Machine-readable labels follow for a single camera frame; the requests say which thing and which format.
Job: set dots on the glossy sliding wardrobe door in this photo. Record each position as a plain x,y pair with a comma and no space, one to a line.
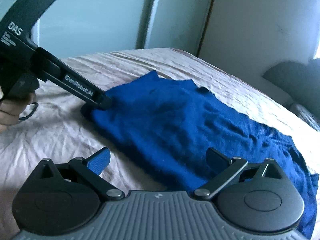
77,27

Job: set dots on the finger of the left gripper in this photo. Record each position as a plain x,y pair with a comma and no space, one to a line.
47,67

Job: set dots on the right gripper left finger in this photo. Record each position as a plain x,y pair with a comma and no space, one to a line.
57,199

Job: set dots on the dark upholstered headboard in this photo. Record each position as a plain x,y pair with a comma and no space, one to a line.
300,81

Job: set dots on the person's left hand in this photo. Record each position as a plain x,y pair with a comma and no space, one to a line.
11,110

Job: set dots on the blue knit sweater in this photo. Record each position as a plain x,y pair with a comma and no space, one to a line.
166,127

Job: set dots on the dark patterned pillow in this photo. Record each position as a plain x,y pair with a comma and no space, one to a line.
301,112

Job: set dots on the pink wrinkled bed sheet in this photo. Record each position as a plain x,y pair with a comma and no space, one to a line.
58,131

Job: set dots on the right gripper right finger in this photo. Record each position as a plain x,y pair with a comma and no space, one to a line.
252,196

